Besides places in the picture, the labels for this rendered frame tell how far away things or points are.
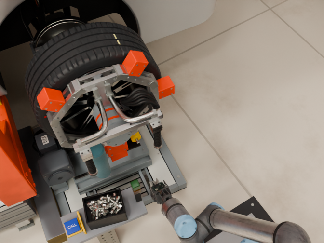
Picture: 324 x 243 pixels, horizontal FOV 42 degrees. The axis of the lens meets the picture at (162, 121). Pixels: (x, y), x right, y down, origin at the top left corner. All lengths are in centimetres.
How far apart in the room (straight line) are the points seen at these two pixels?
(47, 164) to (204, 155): 106
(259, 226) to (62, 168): 130
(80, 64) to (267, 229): 102
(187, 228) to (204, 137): 128
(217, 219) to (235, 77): 167
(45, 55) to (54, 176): 81
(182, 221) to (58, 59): 89
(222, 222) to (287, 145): 134
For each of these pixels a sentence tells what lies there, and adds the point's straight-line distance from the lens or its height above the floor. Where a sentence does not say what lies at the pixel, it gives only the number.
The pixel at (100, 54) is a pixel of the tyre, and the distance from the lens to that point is 188.
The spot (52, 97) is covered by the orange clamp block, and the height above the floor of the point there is 111.
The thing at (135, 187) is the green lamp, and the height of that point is 66.
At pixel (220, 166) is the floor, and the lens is 286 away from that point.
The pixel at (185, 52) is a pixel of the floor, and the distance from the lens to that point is 341.
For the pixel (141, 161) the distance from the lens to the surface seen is 271.
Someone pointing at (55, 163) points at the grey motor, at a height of 41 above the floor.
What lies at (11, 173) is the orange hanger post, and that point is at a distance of 207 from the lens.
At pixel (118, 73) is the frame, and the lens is 187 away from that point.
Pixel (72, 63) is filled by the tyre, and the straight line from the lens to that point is 188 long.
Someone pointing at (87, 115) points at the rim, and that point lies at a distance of 220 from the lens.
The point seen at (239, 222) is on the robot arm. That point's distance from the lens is 169.
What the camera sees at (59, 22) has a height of 101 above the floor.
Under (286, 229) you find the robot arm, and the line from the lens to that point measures 147.
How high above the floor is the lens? 256
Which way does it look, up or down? 58 degrees down
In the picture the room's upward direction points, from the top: 4 degrees counter-clockwise
